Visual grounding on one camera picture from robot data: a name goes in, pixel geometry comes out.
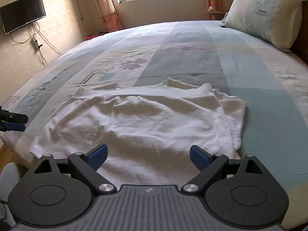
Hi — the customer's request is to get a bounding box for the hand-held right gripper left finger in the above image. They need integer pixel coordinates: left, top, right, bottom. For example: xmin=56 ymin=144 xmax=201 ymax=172
xmin=34 ymin=143 xmax=118 ymax=195

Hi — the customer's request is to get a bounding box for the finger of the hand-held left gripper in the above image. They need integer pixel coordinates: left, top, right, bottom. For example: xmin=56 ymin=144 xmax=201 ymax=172
xmin=0 ymin=122 xmax=26 ymax=132
xmin=0 ymin=106 xmax=28 ymax=124

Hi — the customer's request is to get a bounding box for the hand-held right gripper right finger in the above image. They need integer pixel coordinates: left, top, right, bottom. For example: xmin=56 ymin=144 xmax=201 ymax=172
xmin=180 ymin=145 xmax=263 ymax=195

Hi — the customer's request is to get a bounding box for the white printed shirt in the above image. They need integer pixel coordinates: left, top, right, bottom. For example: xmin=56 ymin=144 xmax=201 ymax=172
xmin=29 ymin=77 xmax=247 ymax=191

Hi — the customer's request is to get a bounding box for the person's grey clothing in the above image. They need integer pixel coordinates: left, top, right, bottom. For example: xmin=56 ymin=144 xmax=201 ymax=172
xmin=0 ymin=162 xmax=23 ymax=231

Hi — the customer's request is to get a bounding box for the power strip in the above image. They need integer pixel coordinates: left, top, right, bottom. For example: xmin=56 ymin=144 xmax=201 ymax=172
xmin=30 ymin=37 xmax=43 ymax=51

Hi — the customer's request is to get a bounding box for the bed with patchwork sheet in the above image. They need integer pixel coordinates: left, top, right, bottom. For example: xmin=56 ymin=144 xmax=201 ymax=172
xmin=0 ymin=20 xmax=308 ymax=229

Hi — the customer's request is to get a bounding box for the grey pillow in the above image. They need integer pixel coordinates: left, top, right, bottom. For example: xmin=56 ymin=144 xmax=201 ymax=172
xmin=220 ymin=12 xmax=232 ymax=27

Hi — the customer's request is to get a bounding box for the pale printed pillow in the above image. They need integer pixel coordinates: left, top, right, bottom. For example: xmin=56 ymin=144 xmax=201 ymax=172
xmin=223 ymin=0 xmax=304 ymax=53

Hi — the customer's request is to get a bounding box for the black television cable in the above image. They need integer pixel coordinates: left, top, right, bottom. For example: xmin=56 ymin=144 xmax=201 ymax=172
xmin=10 ymin=20 xmax=63 ymax=65

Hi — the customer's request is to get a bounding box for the black wall television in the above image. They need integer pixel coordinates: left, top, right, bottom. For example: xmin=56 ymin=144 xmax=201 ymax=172
xmin=0 ymin=0 xmax=47 ymax=35

